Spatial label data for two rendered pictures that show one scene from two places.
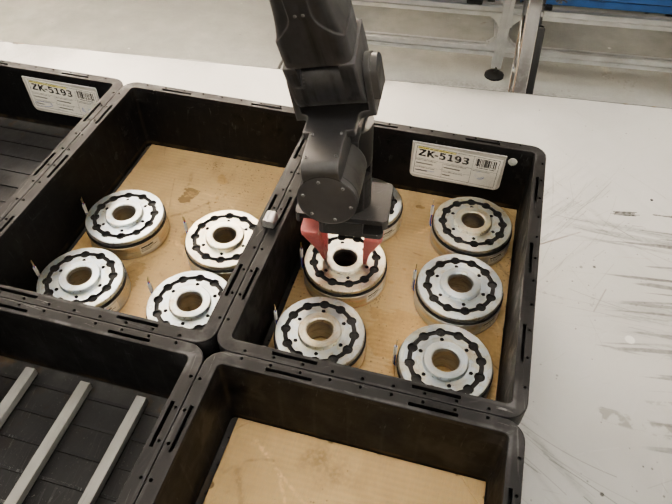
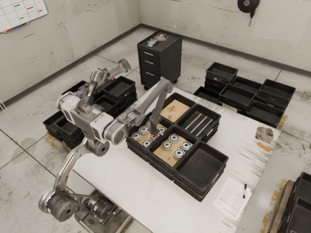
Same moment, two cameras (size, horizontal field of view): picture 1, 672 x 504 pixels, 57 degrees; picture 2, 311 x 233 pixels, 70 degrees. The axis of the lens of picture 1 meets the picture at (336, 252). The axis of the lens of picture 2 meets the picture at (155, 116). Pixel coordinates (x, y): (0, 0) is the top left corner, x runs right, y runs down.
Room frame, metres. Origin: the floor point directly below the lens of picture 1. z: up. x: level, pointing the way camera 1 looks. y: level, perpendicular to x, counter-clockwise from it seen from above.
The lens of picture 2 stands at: (1.72, 0.66, 2.56)
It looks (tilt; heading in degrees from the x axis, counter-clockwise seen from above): 46 degrees down; 208
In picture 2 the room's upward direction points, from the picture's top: 3 degrees counter-clockwise
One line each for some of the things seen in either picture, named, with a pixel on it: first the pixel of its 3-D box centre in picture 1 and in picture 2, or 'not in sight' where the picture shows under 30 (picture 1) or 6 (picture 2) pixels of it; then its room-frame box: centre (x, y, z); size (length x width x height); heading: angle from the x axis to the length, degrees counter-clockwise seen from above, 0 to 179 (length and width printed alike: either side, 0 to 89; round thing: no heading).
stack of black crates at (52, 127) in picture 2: not in sight; (63, 123); (0.40, -1.53, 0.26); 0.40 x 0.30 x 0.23; 170
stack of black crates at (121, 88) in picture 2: not in sight; (121, 97); (-0.31, -1.00, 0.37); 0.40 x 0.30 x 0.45; 170
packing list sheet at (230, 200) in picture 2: not in sight; (233, 197); (0.72, 0.82, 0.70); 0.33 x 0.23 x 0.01; 170
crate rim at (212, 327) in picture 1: (162, 193); (173, 145); (0.57, 0.21, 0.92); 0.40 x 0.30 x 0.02; 165
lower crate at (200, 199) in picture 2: not in sight; (199, 173); (0.65, 0.50, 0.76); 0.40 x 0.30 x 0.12; 165
